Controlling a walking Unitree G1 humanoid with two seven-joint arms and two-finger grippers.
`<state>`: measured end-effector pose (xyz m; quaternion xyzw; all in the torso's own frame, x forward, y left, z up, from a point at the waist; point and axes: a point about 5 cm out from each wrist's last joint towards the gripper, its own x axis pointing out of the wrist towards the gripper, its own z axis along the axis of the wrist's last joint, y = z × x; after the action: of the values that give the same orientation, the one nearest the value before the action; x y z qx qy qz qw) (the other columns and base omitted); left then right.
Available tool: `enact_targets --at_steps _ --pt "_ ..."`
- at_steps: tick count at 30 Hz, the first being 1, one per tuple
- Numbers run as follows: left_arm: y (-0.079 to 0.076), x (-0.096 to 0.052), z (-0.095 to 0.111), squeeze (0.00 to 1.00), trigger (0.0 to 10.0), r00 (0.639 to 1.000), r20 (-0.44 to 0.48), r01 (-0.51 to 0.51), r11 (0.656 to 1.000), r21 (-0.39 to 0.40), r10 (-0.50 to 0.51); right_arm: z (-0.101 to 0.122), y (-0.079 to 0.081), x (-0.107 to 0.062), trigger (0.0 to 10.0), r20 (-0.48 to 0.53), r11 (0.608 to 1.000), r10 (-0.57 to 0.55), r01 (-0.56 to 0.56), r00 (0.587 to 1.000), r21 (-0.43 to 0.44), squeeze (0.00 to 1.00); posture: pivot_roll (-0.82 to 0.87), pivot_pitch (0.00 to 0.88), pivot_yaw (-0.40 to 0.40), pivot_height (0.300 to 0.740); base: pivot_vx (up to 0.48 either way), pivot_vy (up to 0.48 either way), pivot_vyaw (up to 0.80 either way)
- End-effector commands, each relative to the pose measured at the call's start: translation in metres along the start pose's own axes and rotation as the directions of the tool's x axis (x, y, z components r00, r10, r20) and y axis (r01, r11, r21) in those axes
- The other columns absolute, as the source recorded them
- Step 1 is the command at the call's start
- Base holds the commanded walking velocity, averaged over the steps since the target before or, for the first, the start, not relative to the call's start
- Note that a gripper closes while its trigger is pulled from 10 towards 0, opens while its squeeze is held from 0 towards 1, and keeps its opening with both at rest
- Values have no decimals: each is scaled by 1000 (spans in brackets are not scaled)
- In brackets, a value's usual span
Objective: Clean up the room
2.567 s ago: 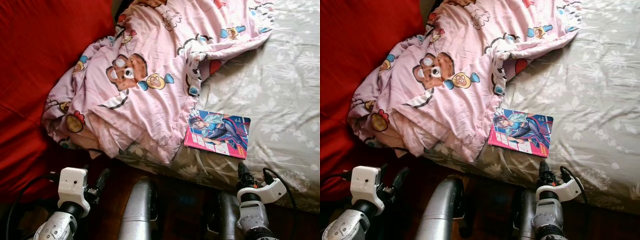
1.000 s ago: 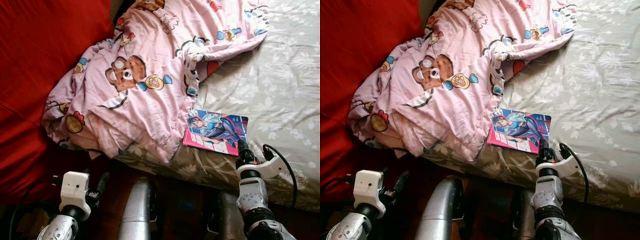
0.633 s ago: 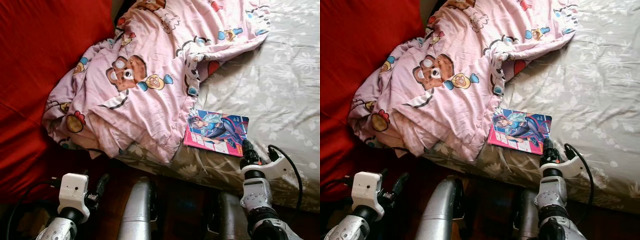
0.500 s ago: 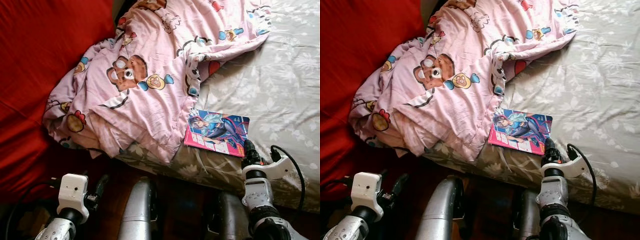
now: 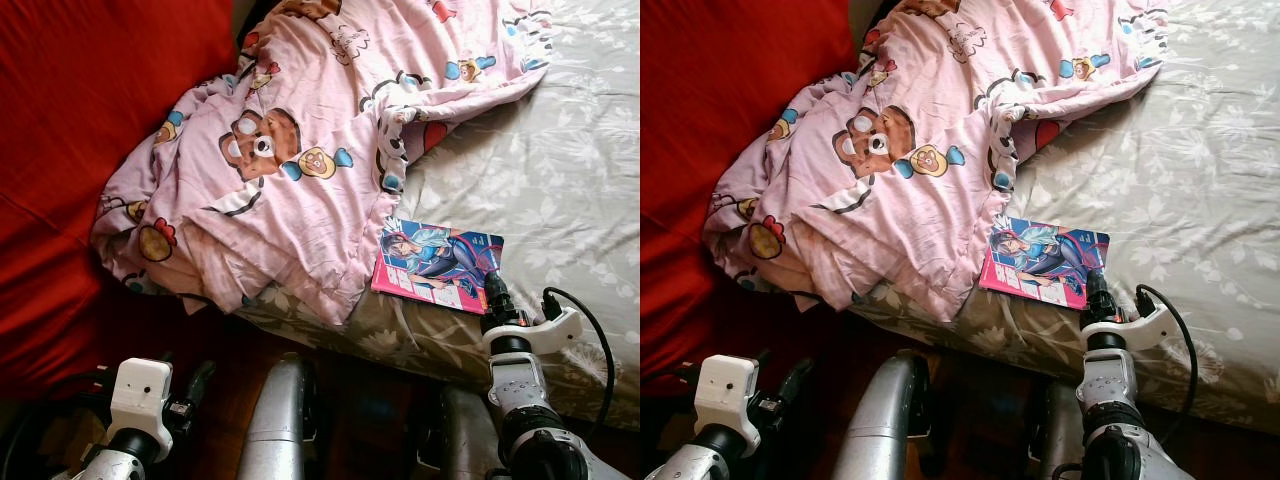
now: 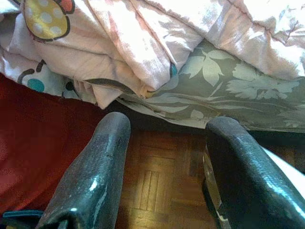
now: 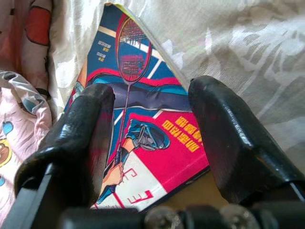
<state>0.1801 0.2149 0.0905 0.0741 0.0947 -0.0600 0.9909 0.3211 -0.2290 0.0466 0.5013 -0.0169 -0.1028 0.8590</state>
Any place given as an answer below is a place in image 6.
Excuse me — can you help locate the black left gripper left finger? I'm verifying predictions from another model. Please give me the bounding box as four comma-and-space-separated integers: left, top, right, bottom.
35, 112, 132, 229

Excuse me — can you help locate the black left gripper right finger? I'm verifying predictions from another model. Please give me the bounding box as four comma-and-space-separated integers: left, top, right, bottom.
202, 116, 305, 229

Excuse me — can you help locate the light grey robot body shell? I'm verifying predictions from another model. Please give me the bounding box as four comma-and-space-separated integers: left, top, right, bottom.
266, 149, 305, 175

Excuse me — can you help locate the teal edged cloth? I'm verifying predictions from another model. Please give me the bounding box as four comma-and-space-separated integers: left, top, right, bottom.
0, 209, 46, 229

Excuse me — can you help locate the beige floral bed quilt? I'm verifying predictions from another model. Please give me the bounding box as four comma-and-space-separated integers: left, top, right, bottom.
118, 0, 305, 133

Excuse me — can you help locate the pink cartoon print blanket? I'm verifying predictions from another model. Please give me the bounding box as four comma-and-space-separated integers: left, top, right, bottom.
0, 0, 184, 110

